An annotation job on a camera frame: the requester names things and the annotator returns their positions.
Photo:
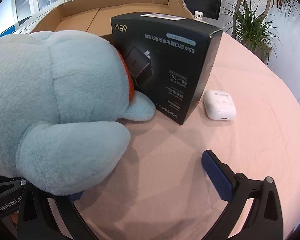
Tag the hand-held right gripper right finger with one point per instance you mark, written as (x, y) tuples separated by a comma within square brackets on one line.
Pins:
[(216, 177)]

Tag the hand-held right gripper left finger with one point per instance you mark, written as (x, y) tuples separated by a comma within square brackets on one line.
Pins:
[(76, 196)]

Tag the light blue plush toy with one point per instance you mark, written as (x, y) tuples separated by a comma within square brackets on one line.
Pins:
[(52, 92)]

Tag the black charger box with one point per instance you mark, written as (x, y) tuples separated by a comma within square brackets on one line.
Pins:
[(170, 62)]

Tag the white earbuds case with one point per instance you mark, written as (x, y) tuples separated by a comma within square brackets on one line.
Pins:
[(220, 105)]

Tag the potted palm plant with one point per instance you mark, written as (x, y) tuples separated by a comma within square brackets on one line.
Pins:
[(250, 27)]

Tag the white glass-door cabinet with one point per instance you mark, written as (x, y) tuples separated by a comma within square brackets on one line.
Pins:
[(32, 2)]

